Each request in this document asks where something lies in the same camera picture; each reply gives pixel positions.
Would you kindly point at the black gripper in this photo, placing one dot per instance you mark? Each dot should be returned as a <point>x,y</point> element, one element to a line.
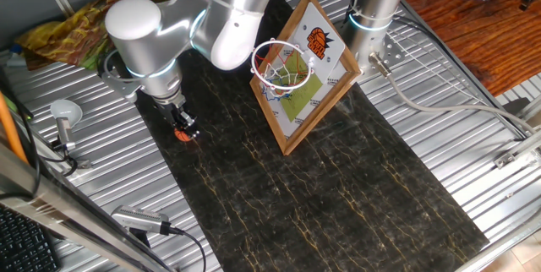
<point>175,113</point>

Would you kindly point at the small orange basketball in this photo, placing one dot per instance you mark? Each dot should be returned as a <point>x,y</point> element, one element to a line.
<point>183,137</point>

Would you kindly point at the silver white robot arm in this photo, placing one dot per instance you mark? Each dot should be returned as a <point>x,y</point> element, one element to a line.
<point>143,35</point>

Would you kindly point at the wooden framed basketball backboard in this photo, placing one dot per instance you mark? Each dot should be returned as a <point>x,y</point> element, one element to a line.
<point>302,101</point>

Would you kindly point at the white mini basketball hoop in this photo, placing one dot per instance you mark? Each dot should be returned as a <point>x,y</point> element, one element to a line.
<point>327,58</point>

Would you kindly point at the pale grey ladle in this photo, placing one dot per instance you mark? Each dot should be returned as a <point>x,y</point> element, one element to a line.
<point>65,111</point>

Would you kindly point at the black marble pattern mat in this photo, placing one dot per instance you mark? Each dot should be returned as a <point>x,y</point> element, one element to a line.
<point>296,204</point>

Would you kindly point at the colourful leaf print cloth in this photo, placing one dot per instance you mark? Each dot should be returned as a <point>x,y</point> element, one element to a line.
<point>63,35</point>

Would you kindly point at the orange pole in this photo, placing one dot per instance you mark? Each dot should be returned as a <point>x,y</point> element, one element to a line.
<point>10,132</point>

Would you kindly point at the black keyboard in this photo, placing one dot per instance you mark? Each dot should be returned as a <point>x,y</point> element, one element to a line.
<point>21,246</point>

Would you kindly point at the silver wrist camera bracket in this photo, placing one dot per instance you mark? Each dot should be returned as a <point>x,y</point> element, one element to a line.
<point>122,88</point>

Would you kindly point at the black camera stand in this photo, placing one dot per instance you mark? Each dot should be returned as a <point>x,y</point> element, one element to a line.
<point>139,237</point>

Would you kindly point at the taped aluminium frame beam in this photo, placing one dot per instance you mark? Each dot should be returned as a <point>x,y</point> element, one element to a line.
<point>63,213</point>

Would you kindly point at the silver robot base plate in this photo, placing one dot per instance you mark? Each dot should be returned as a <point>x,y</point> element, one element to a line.
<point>391,54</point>

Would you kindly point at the aluminium profile bracket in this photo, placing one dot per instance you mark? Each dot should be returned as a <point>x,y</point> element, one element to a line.
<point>520,151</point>

